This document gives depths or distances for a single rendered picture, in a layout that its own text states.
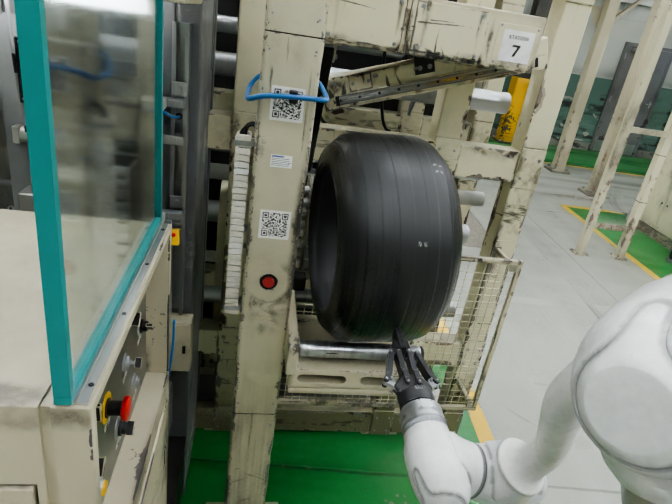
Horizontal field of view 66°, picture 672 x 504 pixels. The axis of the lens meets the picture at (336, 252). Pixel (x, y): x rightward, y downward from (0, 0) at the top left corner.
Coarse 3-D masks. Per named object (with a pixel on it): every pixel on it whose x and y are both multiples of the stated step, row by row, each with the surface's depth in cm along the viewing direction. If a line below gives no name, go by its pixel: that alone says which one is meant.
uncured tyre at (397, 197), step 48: (336, 144) 130; (384, 144) 124; (336, 192) 121; (384, 192) 115; (432, 192) 117; (336, 240) 166; (384, 240) 113; (432, 240) 115; (336, 288) 121; (384, 288) 116; (432, 288) 118; (336, 336) 133; (384, 336) 128
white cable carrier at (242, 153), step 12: (240, 156) 120; (240, 168) 121; (240, 180) 122; (240, 192) 123; (240, 204) 125; (240, 216) 126; (240, 228) 127; (240, 240) 129; (228, 252) 130; (240, 252) 130; (228, 264) 131; (240, 264) 131; (228, 276) 133; (228, 288) 134; (228, 300) 135; (240, 300) 139; (228, 312) 137
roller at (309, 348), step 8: (304, 344) 135; (312, 344) 135; (320, 344) 136; (328, 344) 136; (336, 344) 137; (344, 344) 137; (352, 344) 138; (360, 344) 138; (368, 344) 139; (376, 344) 139; (384, 344) 140; (304, 352) 135; (312, 352) 135; (320, 352) 135; (328, 352) 136; (336, 352) 136; (344, 352) 136; (352, 352) 137; (360, 352) 137; (368, 352) 137; (376, 352) 138; (384, 352) 138; (384, 360) 140
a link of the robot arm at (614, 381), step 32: (640, 288) 50; (608, 320) 45; (640, 320) 43; (608, 352) 42; (640, 352) 40; (576, 384) 44; (608, 384) 41; (640, 384) 39; (576, 416) 44; (608, 416) 41; (640, 416) 39; (608, 448) 42; (640, 448) 40; (640, 480) 45
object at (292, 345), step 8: (296, 312) 143; (288, 320) 139; (296, 320) 139; (288, 328) 136; (296, 328) 136; (288, 336) 133; (296, 336) 132; (288, 344) 130; (296, 344) 130; (288, 352) 130; (296, 352) 130; (288, 360) 131; (296, 360) 131; (288, 368) 132; (296, 368) 132
